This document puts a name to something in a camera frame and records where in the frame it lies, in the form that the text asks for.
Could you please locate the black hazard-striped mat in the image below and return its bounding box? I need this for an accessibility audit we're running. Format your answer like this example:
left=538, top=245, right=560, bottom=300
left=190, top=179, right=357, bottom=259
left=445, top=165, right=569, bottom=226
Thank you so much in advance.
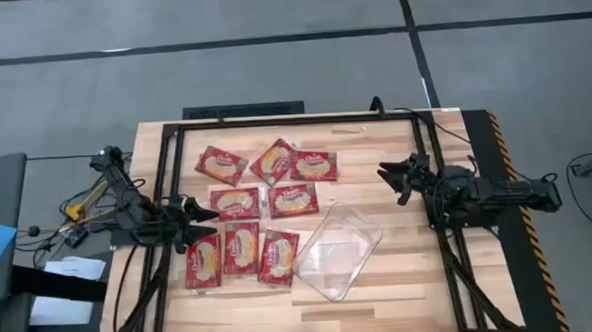
left=461, top=105, right=570, bottom=332

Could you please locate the black padded bar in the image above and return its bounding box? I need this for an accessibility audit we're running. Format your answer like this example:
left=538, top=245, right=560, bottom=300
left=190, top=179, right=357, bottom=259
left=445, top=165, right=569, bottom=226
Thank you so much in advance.
left=8, top=260, right=109, bottom=307

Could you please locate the white paper sheet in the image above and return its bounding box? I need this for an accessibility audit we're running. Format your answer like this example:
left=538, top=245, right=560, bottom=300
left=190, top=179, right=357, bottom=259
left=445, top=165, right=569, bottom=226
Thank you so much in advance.
left=26, top=293, right=96, bottom=328
left=43, top=253, right=108, bottom=284

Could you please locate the clear plastic tray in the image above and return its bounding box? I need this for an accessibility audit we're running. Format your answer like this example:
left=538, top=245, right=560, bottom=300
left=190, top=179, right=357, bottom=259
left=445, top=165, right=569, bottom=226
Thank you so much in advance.
left=290, top=199, right=387, bottom=305

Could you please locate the small black device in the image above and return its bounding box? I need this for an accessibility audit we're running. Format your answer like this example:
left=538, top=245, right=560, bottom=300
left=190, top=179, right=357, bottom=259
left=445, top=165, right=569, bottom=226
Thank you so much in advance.
left=61, top=226, right=90, bottom=249

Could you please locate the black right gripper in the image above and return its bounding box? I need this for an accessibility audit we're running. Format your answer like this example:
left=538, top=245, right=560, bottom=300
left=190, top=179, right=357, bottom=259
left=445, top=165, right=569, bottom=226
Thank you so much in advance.
left=376, top=151, right=444, bottom=207

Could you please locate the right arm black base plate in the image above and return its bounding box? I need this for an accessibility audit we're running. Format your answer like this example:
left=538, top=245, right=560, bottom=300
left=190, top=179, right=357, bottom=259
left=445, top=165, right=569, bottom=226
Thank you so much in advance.
left=423, top=186, right=500, bottom=231

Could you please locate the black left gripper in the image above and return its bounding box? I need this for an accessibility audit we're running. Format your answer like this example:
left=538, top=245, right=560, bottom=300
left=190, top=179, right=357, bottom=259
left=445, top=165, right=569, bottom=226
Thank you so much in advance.
left=149, top=192, right=223, bottom=256

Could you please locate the yellow connector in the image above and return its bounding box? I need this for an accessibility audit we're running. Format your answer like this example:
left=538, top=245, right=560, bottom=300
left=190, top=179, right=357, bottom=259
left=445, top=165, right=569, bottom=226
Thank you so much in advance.
left=64, top=201, right=86, bottom=222

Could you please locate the grey chair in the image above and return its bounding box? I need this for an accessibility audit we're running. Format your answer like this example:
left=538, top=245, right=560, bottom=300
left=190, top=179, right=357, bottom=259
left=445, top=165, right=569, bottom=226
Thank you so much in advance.
left=0, top=152, right=30, bottom=230

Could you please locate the black cable bundle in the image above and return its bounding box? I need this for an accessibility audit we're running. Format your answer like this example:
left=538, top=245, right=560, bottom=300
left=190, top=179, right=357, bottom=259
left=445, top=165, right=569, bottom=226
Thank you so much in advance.
left=436, top=224, right=522, bottom=332
left=107, top=240, right=177, bottom=332

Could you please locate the black cable plug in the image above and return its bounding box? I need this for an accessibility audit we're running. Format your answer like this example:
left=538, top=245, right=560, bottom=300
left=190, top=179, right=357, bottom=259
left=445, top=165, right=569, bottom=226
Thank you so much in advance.
left=370, top=95, right=388, bottom=117

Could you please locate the black aluminium table frame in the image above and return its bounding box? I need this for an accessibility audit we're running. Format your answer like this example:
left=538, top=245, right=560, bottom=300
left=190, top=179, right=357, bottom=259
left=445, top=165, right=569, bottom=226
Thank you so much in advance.
left=91, top=104, right=527, bottom=332

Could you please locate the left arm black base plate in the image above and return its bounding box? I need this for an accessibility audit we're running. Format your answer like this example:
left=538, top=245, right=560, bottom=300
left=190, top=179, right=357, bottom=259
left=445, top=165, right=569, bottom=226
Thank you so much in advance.
left=108, top=203, right=183, bottom=248

